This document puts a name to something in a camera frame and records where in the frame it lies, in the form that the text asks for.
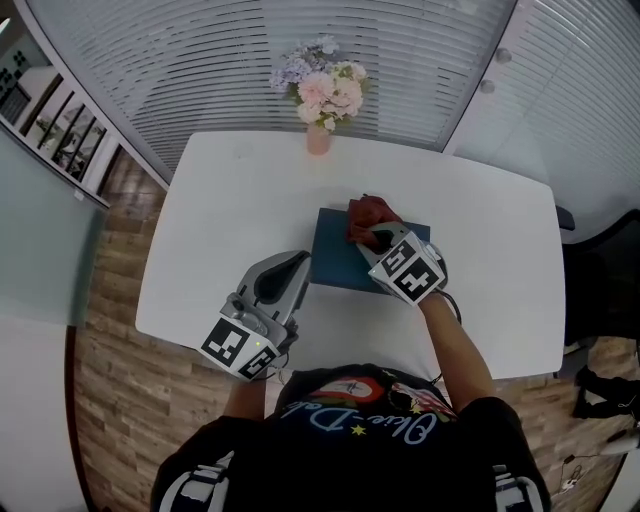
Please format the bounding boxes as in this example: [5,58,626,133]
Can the white window blinds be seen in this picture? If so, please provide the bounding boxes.
[27,0,640,201]

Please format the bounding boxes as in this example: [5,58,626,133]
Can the person's left forearm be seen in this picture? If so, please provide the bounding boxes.
[218,376,270,422]

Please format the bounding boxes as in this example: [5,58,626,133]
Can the red-brown cloth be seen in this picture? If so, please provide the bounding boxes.
[344,193,405,247]

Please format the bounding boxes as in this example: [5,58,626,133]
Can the thin floor cable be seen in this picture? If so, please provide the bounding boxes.
[553,448,587,495]

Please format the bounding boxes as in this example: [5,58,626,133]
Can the person's right forearm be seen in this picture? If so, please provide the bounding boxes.
[416,291,497,415]

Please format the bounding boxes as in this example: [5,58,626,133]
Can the shelf with black railings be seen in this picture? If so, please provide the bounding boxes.
[0,18,127,197]

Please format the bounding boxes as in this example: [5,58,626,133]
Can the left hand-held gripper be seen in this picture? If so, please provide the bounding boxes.
[200,248,315,385]

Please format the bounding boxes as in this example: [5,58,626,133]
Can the pastel artificial flower bouquet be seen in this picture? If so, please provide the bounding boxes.
[268,34,372,133]

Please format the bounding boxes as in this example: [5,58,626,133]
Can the grey harness strap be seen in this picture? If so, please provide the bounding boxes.
[153,448,237,512]
[491,463,547,512]

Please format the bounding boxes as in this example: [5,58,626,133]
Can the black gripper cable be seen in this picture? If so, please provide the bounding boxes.
[433,248,462,322]
[263,332,301,387]

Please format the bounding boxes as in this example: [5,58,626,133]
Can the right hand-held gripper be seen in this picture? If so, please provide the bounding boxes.
[355,221,449,307]

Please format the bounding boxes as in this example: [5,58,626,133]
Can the pink vase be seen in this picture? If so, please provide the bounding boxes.
[305,121,333,157]

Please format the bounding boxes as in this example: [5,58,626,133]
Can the dark blue tray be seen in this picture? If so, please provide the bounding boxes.
[309,206,432,297]

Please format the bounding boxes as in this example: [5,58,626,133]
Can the black office chair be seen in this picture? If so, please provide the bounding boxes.
[553,203,640,362]

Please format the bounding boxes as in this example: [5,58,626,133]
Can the person's black printed t-shirt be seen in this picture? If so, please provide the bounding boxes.
[151,361,552,512]

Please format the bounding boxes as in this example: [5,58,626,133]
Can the white device on floor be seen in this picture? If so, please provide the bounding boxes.
[598,428,640,457]

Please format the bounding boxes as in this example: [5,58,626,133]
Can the black bag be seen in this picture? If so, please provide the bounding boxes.
[571,363,640,422]

